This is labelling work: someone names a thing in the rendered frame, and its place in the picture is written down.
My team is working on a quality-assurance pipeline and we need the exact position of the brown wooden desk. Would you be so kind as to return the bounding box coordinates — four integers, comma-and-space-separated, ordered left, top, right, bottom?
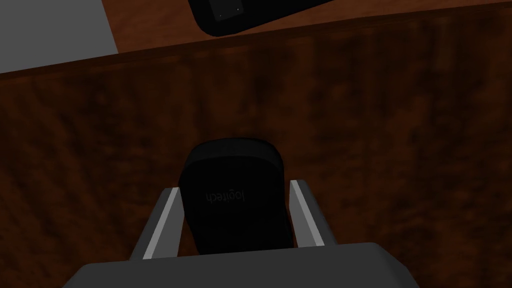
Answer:
0, 0, 512, 288

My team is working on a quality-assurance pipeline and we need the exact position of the black flat device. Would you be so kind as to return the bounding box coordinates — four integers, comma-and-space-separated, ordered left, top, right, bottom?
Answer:
187, 0, 335, 38

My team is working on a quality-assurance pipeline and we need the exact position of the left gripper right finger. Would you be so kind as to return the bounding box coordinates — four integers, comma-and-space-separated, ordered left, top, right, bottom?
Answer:
288, 179, 339, 249

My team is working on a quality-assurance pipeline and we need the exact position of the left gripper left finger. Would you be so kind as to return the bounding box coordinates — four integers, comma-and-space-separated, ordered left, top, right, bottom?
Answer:
128, 186, 185, 262

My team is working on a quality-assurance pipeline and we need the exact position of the black computer mouse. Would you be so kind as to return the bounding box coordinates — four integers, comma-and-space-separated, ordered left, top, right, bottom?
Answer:
177, 138, 296, 256

